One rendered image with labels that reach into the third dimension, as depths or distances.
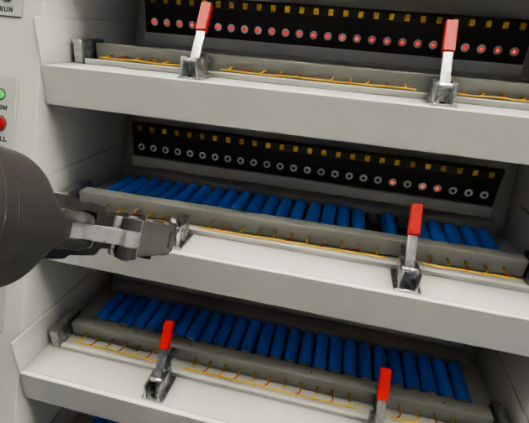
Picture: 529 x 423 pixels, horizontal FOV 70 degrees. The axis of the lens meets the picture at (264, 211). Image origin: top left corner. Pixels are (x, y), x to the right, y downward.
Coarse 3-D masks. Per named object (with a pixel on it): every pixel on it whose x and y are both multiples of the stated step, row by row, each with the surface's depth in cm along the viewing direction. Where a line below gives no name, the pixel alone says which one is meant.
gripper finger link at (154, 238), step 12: (132, 216) 23; (132, 228) 22; (144, 228) 25; (156, 228) 27; (168, 228) 30; (144, 240) 25; (156, 240) 28; (120, 252) 22; (132, 252) 22; (144, 252) 26; (156, 252) 28; (168, 252) 31
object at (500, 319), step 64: (64, 192) 49; (320, 192) 57; (384, 192) 55; (192, 256) 43; (256, 256) 44; (320, 256) 45; (384, 256) 46; (384, 320) 41; (448, 320) 39; (512, 320) 38
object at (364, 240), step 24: (96, 192) 51; (120, 192) 51; (144, 216) 50; (168, 216) 50; (192, 216) 49; (216, 216) 48; (240, 216) 48; (264, 216) 48; (288, 240) 46; (312, 240) 47; (336, 240) 46; (360, 240) 46; (384, 240) 45; (432, 240) 46; (432, 264) 44; (456, 264) 45; (480, 264) 44; (504, 264) 44
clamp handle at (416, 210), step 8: (416, 208) 41; (416, 216) 41; (408, 224) 41; (416, 224) 41; (408, 232) 41; (416, 232) 41; (408, 240) 41; (416, 240) 41; (408, 248) 41; (408, 256) 41; (408, 264) 40
